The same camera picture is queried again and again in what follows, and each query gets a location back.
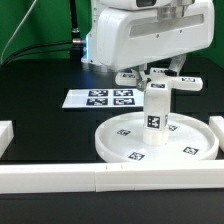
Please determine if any grey thin cable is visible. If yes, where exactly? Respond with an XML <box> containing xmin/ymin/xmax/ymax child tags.
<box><xmin>0</xmin><ymin>0</ymin><xmax>38</xmax><ymax>63</ymax></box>

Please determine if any white marker sheet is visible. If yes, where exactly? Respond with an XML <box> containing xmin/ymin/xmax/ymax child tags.
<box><xmin>62</xmin><ymin>88</ymin><xmax>144</xmax><ymax>109</ymax></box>

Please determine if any white left bracket block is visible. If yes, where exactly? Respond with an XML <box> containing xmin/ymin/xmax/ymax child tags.
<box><xmin>0</xmin><ymin>121</ymin><xmax>14</xmax><ymax>158</ymax></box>

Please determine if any black vertical cable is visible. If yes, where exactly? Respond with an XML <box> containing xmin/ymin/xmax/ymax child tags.
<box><xmin>68</xmin><ymin>0</ymin><xmax>81</xmax><ymax>39</ymax></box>

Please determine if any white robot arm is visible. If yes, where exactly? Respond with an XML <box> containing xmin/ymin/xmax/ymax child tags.
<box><xmin>82</xmin><ymin>0</ymin><xmax>215</xmax><ymax>75</ymax></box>

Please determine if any black cable with connector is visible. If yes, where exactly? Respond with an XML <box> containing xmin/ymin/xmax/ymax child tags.
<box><xmin>0</xmin><ymin>37</ymin><xmax>87</xmax><ymax>66</ymax></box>

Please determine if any white front rail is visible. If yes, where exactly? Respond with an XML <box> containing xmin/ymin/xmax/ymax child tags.
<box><xmin>0</xmin><ymin>160</ymin><xmax>224</xmax><ymax>194</ymax></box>

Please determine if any white round table top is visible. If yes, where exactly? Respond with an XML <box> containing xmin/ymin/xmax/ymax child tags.
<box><xmin>95</xmin><ymin>112</ymin><xmax>219</xmax><ymax>163</ymax></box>

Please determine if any white cross-shaped table base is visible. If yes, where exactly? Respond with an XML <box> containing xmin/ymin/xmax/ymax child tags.
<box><xmin>115</xmin><ymin>68</ymin><xmax>203</xmax><ymax>91</ymax></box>

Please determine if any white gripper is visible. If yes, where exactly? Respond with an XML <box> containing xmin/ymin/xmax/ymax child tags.
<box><xmin>97</xmin><ymin>1</ymin><xmax>214</xmax><ymax>91</ymax></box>

